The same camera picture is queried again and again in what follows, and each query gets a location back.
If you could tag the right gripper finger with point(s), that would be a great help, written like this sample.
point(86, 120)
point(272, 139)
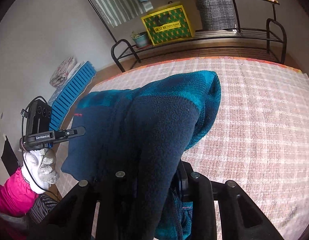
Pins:
point(195, 192)

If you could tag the teal plaid fleece jacket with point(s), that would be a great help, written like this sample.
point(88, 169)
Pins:
point(133, 144)

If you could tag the pink sleeve forearm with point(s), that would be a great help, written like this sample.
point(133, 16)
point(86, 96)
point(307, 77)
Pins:
point(16, 196)

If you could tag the black metal clothes rack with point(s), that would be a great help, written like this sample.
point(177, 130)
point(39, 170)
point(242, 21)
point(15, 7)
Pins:
point(274, 35)

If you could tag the left hand white glove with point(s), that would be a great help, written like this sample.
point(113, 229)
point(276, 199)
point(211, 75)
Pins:
point(39, 169)

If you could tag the blue slatted plastic crate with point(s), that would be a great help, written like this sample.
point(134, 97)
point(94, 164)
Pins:
point(66, 95)

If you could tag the floral fabric bundle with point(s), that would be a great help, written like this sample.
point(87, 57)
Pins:
point(61, 73)

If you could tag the pink plaid bed sheet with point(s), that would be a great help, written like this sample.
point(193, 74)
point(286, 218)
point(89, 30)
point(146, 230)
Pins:
point(260, 138)

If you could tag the small potted plant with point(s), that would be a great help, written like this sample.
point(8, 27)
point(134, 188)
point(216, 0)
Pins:
point(141, 39)

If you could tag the yellow green patterned bag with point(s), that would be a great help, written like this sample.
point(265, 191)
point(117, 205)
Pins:
point(168, 24)

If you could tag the green striped hanging cloth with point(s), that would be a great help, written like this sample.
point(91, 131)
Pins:
point(117, 12)

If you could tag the grey checked hanging garment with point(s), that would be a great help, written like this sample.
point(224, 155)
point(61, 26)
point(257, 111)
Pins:
point(216, 14)

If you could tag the black camera module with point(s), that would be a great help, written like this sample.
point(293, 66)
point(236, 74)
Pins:
point(38, 116)

